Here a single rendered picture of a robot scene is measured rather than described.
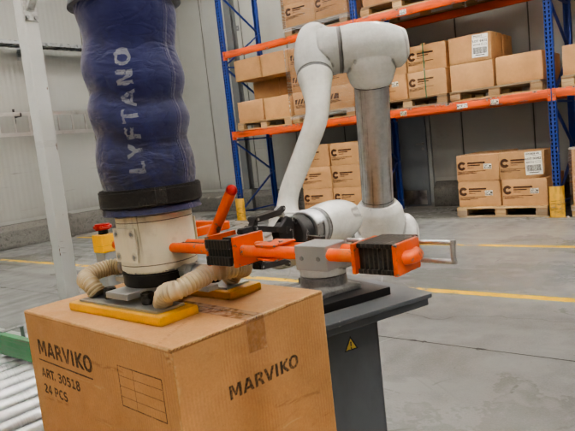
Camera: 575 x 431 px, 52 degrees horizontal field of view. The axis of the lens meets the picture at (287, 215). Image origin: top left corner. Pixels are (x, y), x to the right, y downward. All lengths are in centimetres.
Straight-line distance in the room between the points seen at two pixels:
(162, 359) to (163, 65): 60
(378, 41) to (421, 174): 856
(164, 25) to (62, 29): 1118
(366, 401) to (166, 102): 121
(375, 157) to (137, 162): 81
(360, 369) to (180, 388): 102
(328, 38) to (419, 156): 855
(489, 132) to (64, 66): 780
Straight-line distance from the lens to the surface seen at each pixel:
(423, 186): 1023
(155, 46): 130
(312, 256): 101
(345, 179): 946
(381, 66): 172
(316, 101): 160
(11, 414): 210
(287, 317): 122
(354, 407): 202
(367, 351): 200
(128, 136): 127
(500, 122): 975
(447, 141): 1006
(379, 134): 179
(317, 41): 172
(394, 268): 91
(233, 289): 132
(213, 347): 110
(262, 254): 109
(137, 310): 126
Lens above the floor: 127
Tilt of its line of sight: 7 degrees down
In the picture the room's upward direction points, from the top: 6 degrees counter-clockwise
